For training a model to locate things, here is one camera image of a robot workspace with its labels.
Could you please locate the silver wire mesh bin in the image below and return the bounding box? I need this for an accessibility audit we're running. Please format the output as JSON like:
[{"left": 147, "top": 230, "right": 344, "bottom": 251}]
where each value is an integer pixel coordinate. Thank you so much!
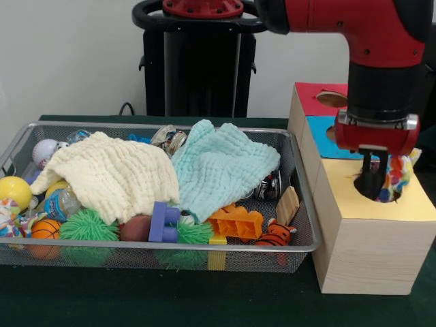
[{"left": 0, "top": 121, "right": 322, "bottom": 275}]

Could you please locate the cream yellow muslin cloth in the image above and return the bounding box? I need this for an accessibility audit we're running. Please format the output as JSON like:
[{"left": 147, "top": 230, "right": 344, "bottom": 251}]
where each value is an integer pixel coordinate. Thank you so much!
[{"left": 29, "top": 131, "right": 180, "bottom": 225}]

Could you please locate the brown toy football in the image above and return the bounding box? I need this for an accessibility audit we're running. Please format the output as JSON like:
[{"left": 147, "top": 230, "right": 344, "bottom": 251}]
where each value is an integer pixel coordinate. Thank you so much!
[{"left": 119, "top": 215, "right": 153, "bottom": 243}]

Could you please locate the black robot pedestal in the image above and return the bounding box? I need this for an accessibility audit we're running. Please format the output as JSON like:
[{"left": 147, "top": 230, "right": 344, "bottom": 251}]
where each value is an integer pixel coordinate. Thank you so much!
[{"left": 131, "top": 0, "right": 270, "bottom": 119}]

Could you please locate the mint green muslin cloth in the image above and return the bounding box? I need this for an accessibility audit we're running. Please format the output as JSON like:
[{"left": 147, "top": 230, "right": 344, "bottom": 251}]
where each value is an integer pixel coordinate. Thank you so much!
[{"left": 171, "top": 119, "right": 281, "bottom": 224}]

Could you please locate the small green spiky ball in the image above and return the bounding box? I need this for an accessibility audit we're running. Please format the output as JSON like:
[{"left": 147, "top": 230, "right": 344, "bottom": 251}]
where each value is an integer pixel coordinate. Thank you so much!
[{"left": 175, "top": 216, "right": 214, "bottom": 245}]

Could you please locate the orange mini basketball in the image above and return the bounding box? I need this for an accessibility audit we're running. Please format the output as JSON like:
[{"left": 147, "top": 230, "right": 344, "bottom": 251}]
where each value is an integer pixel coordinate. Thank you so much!
[{"left": 30, "top": 219, "right": 62, "bottom": 240}]

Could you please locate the wooden box with three holes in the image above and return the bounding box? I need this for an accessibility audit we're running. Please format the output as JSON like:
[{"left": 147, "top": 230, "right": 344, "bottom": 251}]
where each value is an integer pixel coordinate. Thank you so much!
[{"left": 287, "top": 82, "right": 436, "bottom": 296}]

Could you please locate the large green spiky ball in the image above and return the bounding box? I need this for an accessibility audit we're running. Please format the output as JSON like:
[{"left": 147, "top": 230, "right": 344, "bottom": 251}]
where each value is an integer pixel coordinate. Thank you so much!
[{"left": 59, "top": 208, "right": 120, "bottom": 241}]

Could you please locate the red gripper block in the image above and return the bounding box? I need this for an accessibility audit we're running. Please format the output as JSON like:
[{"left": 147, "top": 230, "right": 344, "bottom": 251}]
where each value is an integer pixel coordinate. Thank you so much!
[{"left": 333, "top": 121, "right": 421, "bottom": 200}]

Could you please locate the colourful heart print cloth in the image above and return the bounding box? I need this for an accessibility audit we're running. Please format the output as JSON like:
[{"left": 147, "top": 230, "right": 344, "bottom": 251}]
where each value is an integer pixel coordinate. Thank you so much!
[{"left": 371, "top": 148, "right": 423, "bottom": 204}]

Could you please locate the purple plastic building block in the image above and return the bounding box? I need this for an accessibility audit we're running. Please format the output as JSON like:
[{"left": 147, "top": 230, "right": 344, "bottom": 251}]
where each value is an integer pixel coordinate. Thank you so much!
[{"left": 148, "top": 200, "right": 181, "bottom": 243}]

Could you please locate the orange striped tiger plush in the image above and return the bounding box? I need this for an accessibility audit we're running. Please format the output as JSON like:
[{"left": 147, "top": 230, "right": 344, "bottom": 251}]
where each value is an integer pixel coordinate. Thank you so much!
[{"left": 254, "top": 217, "right": 298, "bottom": 247}]

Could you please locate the yellow plastic ball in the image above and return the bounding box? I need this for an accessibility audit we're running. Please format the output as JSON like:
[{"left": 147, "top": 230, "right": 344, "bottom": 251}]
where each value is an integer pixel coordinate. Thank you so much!
[{"left": 0, "top": 176, "right": 33, "bottom": 212}]

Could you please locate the dark green tablecloth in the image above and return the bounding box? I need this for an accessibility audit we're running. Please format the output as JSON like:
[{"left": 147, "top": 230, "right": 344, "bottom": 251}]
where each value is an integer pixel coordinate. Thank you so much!
[{"left": 0, "top": 114, "right": 436, "bottom": 327}]

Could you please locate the orange plastic building block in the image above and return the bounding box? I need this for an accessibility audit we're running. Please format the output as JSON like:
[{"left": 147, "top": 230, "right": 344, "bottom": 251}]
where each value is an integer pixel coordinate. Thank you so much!
[{"left": 207, "top": 203, "right": 265, "bottom": 241}]

